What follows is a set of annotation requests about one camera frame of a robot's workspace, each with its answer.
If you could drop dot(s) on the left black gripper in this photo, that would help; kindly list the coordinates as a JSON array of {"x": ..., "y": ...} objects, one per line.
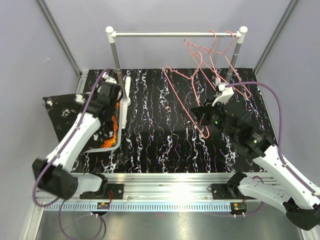
[{"x": 96, "y": 94}]

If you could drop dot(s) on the aluminium mounting rail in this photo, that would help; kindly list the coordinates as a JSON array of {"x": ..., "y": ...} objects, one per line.
[{"x": 181, "y": 188}]

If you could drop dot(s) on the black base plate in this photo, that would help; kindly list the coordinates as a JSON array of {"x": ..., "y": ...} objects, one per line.
[
  {"x": 220, "y": 191},
  {"x": 114, "y": 191}
]

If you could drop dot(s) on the white perforated plastic basket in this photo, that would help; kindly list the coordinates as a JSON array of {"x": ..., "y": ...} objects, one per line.
[{"x": 118, "y": 141}]

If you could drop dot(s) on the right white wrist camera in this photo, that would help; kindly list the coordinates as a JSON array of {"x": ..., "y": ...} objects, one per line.
[{"x": 224, "y": 93}]

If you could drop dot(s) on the orange trousers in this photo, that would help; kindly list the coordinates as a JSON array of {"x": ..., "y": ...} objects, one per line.
[{"x": 112, "y": 140}]

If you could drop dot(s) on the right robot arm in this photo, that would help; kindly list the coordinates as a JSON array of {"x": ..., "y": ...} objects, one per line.
[{"x": 296, "y": 197}]

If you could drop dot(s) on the black and white trousers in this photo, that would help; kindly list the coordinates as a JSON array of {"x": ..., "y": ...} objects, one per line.
[{"x": 63, "y": 111}]

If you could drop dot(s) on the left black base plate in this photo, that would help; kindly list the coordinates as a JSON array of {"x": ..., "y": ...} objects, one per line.
[{"x": 114, "y": 191}]

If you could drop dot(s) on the white and steel clothes rack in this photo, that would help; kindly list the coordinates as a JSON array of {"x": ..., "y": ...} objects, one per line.
[{"x": 125, "y": 83}]

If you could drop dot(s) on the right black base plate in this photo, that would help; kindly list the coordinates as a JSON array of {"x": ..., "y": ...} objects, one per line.
[{"x": 220, "y": 191}]

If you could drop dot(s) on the white slotted cable duct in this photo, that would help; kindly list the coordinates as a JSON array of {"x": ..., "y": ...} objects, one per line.
[{"x": 119, "y": 206}]

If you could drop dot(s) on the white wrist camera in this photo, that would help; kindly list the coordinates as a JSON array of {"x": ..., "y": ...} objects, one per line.
[
  {"x": 224, "y": 93},
  {"x": 108, "y": 81}
]

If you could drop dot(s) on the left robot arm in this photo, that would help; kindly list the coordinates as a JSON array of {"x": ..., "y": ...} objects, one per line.
[{"x": 53, "y": 174}]

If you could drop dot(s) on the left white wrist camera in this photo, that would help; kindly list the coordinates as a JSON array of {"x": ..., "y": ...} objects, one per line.
[{"x": 108, "y": 81}]

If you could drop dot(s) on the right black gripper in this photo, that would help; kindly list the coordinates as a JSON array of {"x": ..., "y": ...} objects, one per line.
[{"x": 207, "y": 110}]

